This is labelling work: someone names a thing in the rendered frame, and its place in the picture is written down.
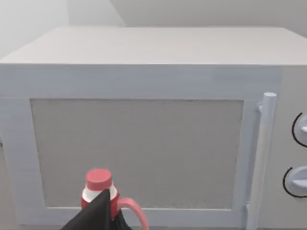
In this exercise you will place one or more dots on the grey microwave door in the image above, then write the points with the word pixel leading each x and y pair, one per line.
pixel 144 81

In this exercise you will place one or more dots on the pale microwave oven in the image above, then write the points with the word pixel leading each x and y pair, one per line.
pixel 153 45

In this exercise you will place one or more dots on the grey microwave knob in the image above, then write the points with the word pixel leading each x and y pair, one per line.
pixel 302 128
pixel 298 182

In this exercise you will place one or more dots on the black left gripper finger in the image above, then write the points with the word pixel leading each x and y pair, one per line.
pixel 96 213

